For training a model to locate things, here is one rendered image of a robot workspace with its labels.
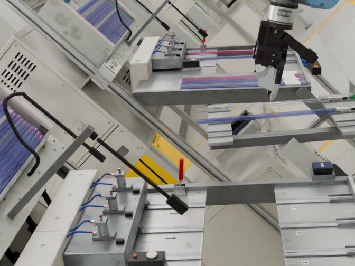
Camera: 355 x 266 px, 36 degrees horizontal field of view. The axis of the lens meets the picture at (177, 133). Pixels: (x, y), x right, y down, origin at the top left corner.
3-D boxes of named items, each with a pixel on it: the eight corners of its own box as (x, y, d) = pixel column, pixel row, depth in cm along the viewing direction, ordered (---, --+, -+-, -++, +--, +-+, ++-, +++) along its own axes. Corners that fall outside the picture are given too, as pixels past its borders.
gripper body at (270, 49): (252, 60, 154) (260, 17, 150) (282, 65, 154) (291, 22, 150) (254, 66, 147) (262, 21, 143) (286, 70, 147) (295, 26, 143)
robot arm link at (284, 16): (295, 6, 148) (300, 10, 141) (291, 23, 150) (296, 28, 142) (268, 2, 148) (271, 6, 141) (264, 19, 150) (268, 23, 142)
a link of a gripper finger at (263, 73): (251, 86, 159) (258, 59, 154) (271, 89, 159) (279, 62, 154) (252, 92, 157) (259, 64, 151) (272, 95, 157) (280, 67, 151)
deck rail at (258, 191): (349, 196, 147) (350, 175, 144) (351, 199, 145) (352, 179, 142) (92, 207, 155) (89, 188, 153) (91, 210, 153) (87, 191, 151)
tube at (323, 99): (353, 97, 176) (353, 94, 175) (354, 98, 174) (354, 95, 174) (197, 111, 180) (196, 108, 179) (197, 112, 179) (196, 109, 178)
